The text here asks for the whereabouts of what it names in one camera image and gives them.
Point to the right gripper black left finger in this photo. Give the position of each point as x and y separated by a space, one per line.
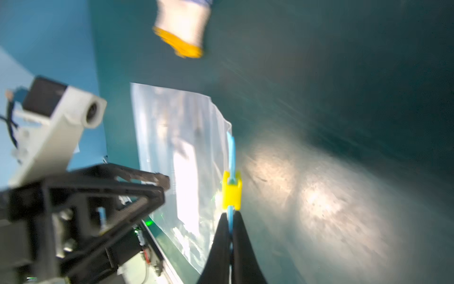
217 268

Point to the clear zip-top bag blue zipper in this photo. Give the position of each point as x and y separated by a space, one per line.
183 135

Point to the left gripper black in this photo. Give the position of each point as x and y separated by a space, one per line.
79 226

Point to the blue dotted work glove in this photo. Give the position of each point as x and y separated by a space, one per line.
181 24

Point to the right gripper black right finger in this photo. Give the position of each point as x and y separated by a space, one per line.
245 268

